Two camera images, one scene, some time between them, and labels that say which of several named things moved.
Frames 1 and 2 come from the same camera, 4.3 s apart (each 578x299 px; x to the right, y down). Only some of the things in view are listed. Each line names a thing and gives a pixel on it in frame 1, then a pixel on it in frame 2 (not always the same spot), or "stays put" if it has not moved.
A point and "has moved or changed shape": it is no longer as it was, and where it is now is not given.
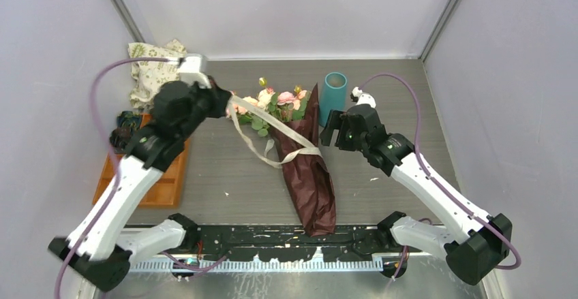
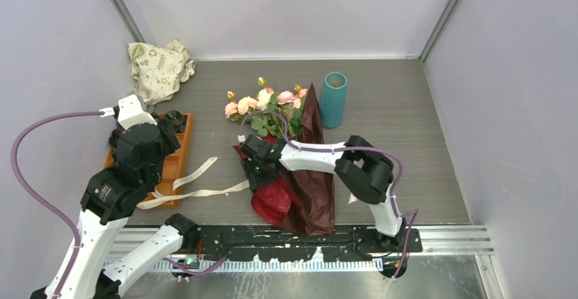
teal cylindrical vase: [333, 96] stays put
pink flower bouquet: [268, 106] stays put
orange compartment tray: [166, 192] stays put
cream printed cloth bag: [148, 76] stays put
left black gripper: [219, 97] -> [173, 142]
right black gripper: [337, 120] -> [255, 180]
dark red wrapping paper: [298, 144] has moved or changed shape
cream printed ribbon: [309, 148] -> [156, 197]
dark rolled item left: [118, 139] stays put
